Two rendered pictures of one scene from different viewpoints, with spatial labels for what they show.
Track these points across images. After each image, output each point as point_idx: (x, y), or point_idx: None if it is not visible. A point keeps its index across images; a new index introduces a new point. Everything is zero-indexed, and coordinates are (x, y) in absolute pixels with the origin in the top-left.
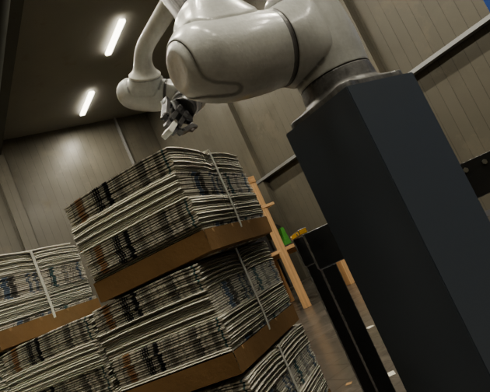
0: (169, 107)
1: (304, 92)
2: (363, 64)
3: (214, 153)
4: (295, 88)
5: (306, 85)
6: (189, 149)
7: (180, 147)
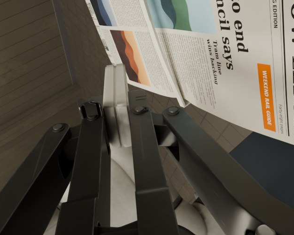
0: (48, 219)
1: (198, 200)
2: None
3: (204, 108)
4: (197, 210)
5: (192, 203)
6: (147, 89)
7: (133, 85)
